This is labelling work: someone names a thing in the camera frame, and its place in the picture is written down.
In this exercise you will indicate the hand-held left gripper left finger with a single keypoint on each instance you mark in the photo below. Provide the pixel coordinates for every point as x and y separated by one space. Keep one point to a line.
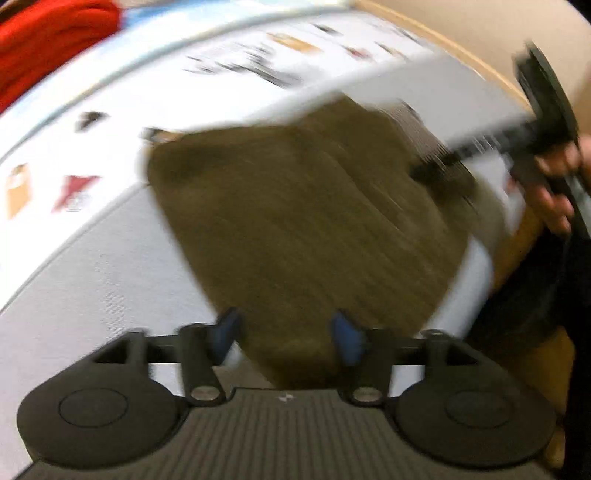
224 334

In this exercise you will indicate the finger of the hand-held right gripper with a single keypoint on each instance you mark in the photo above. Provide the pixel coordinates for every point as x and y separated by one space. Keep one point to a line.
480 147

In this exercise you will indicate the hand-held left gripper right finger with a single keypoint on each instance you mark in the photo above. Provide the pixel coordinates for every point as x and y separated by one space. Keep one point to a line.
346 337

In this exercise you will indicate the person's right hand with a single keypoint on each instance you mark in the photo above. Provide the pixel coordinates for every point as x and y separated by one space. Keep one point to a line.
554 203

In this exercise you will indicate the person's dark clothing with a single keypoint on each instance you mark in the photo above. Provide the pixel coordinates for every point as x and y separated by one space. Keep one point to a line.
535 300

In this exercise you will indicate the red cloth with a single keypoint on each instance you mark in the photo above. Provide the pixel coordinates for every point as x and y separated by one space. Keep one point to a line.
46 41

